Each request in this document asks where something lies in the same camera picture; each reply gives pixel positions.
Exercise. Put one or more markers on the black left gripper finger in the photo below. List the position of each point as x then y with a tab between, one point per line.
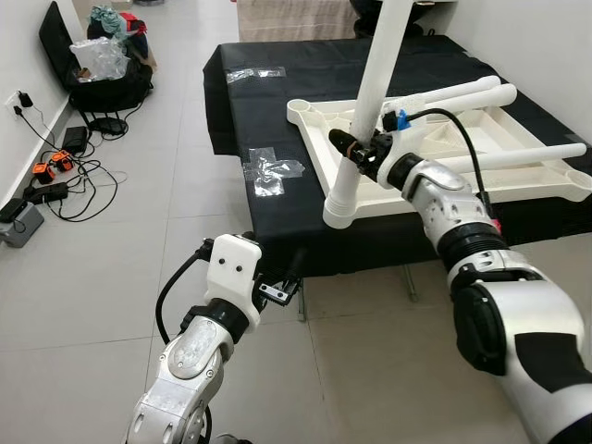
249	237
298	268

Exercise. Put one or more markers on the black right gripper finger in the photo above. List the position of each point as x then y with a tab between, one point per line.
344	143

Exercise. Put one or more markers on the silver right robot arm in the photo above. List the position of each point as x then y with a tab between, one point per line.
499	305

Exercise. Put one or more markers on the black tablecloth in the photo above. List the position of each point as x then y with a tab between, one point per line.
277	120

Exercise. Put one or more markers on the clear tape strip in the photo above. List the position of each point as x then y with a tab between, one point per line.
254	74

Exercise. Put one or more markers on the large black round bowl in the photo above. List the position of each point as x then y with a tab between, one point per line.
361	11

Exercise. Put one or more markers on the beige woven mat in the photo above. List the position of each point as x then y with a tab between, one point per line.
296	18

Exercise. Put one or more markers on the grey left robot foot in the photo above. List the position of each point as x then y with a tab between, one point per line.
227	439

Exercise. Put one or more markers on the white plastic table top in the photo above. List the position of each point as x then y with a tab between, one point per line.
546	188

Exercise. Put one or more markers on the black router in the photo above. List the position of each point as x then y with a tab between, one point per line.
109	125

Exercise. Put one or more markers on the black power adapter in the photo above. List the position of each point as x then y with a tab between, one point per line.
76	139

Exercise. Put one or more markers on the orange black battery charger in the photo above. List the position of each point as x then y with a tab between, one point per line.
61	161
43	173

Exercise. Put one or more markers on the black power strip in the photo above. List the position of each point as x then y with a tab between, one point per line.
46	192

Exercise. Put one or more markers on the grey box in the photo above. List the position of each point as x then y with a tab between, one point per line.
20	225

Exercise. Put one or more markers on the clear plastic bag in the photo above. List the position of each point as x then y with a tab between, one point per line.
100	57

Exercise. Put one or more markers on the red cloth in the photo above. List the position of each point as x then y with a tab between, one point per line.
134	20

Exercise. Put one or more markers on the teal cloth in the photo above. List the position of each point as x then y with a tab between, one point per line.
106	18

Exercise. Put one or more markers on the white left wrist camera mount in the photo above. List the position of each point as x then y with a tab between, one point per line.
231	273

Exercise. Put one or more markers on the black wall plug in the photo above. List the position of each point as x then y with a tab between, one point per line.
23	100

